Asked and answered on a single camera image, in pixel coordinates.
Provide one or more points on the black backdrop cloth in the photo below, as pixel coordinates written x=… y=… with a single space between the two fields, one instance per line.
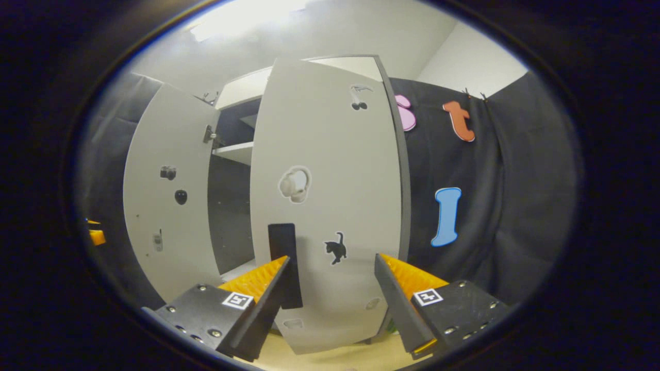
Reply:
x=515 y=180

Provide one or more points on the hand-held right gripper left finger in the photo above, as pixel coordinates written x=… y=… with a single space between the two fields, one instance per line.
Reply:
x=263 y=309

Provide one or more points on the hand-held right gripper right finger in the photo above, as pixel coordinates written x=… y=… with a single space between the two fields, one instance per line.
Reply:
x=399 y=304

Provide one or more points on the grey and white cabinet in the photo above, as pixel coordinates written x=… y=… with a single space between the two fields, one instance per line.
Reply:
x=229 y=206

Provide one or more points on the green and white object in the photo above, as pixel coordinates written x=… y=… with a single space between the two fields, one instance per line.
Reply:
x=392 y=327

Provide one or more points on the white cabinet door camera sticker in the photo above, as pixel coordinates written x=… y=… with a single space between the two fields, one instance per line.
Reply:
x=165 y=247

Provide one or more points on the white cabinet door cat sticker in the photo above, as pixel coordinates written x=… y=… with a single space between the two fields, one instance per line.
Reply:
x=330 y=154

